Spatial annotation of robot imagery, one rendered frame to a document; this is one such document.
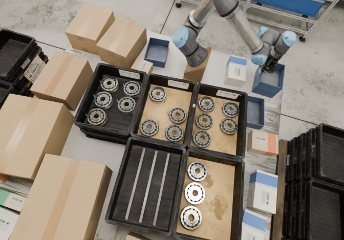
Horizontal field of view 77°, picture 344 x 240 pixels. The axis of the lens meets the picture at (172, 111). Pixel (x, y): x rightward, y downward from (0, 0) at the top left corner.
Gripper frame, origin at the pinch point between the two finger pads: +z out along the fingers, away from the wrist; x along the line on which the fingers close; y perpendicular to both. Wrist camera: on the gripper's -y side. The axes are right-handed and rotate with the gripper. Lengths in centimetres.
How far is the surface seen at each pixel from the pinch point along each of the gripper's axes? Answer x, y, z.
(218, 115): -20.7, 42.5, -0.7
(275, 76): 11.5, -3.6, 5.0
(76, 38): -126, 20, -1
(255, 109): 4.5, 23.0, 12.0
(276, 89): 12.2, 10.0, 1.4
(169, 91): -53, 37, -1
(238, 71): -14.5, 3.4, 3.4
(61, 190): -83, 108, -8
